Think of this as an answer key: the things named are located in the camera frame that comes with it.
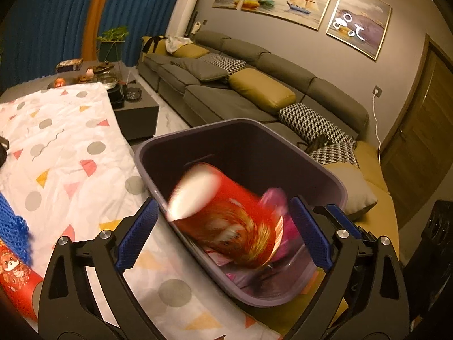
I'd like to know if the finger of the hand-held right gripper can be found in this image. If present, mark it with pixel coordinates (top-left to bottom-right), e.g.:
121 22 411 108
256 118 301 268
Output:
326 203 376 246

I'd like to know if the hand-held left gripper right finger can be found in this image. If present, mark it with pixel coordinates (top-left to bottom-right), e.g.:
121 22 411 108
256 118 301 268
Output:
283 195 411 340

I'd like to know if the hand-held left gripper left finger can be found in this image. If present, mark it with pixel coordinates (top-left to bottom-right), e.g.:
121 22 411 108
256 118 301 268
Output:
37 195 160 340

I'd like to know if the pink plastic bag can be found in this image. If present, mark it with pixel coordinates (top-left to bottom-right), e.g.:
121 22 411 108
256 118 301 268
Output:
260 187 308 256

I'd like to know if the red paper cup gold print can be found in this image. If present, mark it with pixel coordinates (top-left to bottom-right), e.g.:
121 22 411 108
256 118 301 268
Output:
167 162 284 269

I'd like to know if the purple plastic bin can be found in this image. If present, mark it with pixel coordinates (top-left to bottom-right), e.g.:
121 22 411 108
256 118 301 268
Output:
134 118 349 308

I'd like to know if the blue foam net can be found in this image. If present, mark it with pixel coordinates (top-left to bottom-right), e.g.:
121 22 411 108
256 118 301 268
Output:
0 191 31 267

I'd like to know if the grey cushion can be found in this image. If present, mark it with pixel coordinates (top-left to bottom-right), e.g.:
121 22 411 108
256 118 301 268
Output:
322 163 379 220
170 58 229 81

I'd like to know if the long yellow seat pad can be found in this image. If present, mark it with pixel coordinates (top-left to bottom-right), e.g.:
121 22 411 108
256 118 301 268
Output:
248 142 400 326

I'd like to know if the houndstooth cushion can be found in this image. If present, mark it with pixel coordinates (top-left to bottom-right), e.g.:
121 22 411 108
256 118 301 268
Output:
200 52 247 75
308 142 360 167
278 103 354 142

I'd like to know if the black tower speaker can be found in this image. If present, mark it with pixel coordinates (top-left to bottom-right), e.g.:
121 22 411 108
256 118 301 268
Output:
403 200 453 340

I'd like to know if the patterned white bed sheet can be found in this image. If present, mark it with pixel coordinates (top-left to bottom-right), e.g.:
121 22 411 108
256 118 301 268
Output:
0 81 284 340

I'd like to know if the wooden door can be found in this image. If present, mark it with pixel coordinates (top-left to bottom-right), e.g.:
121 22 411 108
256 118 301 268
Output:
380 33 453 227

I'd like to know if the dark grey coffee table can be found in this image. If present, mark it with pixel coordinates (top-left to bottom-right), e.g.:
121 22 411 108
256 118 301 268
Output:
48 62 160 142

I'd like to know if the large yellow cushion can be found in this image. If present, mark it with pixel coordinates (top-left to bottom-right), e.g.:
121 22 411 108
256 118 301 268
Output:
228 69 297 116

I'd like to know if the flat printed box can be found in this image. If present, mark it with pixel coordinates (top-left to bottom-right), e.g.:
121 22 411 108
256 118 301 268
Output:
57 58 84 73

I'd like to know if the grey sectional sofa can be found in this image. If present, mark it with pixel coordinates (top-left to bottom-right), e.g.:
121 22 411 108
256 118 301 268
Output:
136 30 370 156

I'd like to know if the black garment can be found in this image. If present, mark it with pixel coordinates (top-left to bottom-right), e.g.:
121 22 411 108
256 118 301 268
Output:
142 36 165 55

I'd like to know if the small yellow cushion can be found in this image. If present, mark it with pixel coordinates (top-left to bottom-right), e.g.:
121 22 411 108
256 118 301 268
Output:
173 44 209 59

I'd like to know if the potted plant in dark pot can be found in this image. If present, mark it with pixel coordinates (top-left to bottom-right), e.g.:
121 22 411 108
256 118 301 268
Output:
97 26 130 62

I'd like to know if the white cloth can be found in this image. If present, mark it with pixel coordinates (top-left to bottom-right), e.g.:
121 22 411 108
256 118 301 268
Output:
166 35 193 53

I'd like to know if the purple abstract painting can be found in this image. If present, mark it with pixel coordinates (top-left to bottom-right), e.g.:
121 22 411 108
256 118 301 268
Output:
326 0 393 61

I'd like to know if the blue curtain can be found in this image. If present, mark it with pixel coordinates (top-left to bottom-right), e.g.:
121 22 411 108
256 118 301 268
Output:
110 0 185 68
0 0 105 89

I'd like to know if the orange curtain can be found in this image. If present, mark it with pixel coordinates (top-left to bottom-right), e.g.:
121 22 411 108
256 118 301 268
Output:
83 0 119 61

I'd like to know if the white standing air conditioner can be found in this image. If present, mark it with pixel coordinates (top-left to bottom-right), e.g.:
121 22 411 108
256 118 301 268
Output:
166 0 200 38

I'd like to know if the white charging cable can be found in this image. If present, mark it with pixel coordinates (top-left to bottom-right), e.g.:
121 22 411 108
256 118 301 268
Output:
373 95 383 160

